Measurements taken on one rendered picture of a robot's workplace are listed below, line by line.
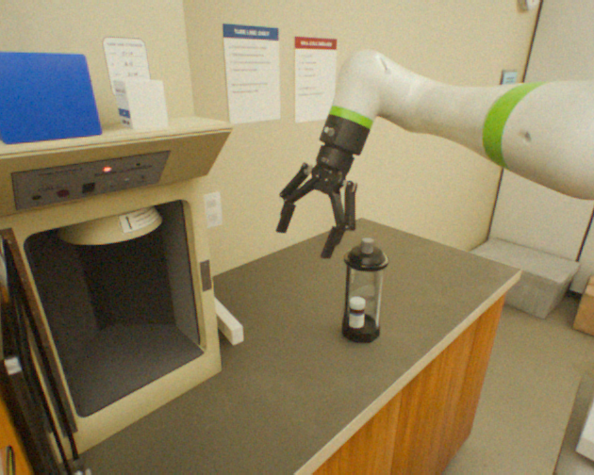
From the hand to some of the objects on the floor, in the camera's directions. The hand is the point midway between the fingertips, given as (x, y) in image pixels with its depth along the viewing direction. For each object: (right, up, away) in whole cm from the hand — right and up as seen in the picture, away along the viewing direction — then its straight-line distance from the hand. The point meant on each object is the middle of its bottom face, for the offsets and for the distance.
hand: (304, 239), depth 84 cm
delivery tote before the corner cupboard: (+162, -42, +209) cm, 268 cm away
